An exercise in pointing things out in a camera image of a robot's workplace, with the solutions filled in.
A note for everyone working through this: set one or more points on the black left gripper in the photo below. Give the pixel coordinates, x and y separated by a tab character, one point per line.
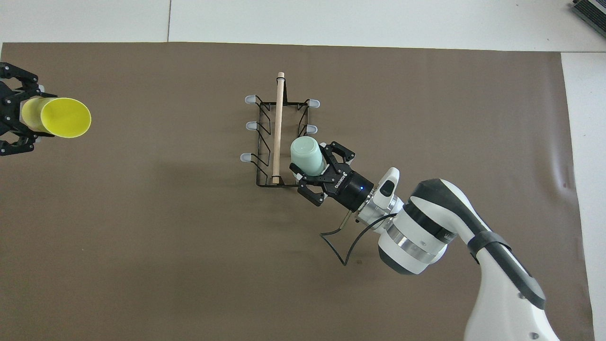
7	109

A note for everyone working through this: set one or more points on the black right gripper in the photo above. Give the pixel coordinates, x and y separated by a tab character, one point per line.
350	189

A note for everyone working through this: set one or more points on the green plastic cup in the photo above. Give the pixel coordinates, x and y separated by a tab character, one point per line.
307	154

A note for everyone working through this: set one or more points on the yellow plastic cup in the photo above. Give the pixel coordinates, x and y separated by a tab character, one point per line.
64	118

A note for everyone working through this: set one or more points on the brown table mat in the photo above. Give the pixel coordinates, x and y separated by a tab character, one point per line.
189	237

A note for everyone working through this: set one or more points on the grey ribbed device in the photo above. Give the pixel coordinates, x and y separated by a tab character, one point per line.
592	12

